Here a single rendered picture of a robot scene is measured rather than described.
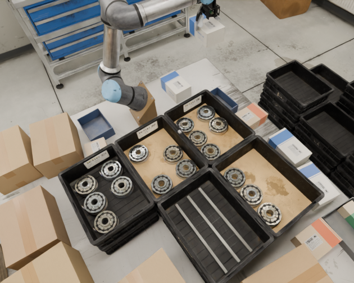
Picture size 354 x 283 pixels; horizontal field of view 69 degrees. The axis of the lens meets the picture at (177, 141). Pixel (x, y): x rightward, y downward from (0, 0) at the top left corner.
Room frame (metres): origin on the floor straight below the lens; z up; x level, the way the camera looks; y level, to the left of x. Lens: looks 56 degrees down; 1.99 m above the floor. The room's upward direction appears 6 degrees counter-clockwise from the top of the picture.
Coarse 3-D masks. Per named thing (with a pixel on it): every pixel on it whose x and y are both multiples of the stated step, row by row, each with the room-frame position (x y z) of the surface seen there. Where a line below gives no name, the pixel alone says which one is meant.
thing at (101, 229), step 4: (104, 212) 0.42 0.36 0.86; (108, 212) 0.42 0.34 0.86; (112, 212) 0.42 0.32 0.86; (100, 216) 0.41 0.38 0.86; (108, 216) 0.40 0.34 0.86; (112, 216) 0.40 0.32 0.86; (96, 220) 0.39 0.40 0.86; (112, 220) 0.38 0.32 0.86; (116, 220) 0.38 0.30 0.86; (96, 224) 0.37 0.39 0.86; (112, 224) 0.36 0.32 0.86; (96, 228) 0.35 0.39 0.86; (100, 228) 0.35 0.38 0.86; (104, 228) 0.35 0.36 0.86; (108, 228) 0.35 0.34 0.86; (112, 228) 0.35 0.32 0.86; (100, 232) 0.33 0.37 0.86; (104, 232) 0.33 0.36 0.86
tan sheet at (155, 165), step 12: (156, 132) 0.86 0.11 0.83; (144, 144) 0.79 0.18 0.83; (156, 144) 0.78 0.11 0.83; (168, 144) 0.77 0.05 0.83; (156, 156) 0.71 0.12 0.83; (144, 168) 0.64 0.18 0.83; (156, 168) 0.63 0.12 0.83; (168, 168) 0.63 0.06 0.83; (144, 180) 0.57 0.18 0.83; (180, 180) 0.55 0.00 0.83
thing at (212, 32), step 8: (192, 16) 1.44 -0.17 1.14; (192, 24) 1.40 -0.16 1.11; (208, 24) 1.35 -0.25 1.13; (216, 24) 1.34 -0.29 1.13; (192, 32) 1.40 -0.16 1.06; (200, 32) 1.32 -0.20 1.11; (208, 32) 1.28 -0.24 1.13; (216, 32) 1.29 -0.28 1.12; (224, 32) 1.31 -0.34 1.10; (200, 40) 1.32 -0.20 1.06; (208, 40) 1.27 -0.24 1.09; (216, 40) 1.29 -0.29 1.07
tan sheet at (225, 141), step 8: (192, 112) 0.97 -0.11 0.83; (176, 120) 0.93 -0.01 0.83; (200, 128) 0.86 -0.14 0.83; (208, 136) 0.79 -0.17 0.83; (216, 136) 0.79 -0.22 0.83; (224, 136) 0.78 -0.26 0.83; (232, 136) 0.78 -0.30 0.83; (240, 136) 0.77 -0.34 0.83; (216, 144) 0.74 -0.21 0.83; (224, 144) 0.73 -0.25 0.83; (232, 144) 0.73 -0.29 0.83; (208, 152) 0.69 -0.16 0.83; (224, 152) 0.68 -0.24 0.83
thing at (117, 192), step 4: (120, 176) 0.59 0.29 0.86; (124, 176) 0.59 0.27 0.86; (116, 180) 0.58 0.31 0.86; (120, 180) 0.57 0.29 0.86; (124, 180) 0.57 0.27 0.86; (128, 180) 0.57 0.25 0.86; (112, 184) 0.56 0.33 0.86; (116, 184) 0.55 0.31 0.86; (128, 184) 0.55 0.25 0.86; (112, 188) 0.54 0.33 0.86; (116, 188) 0.53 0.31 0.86; (128, 188) 0.53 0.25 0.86; (116, 192) 0.51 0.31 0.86; (120, 192) 0.51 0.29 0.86; (124, 192) 0.51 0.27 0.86; (128, 192) 0.51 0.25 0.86
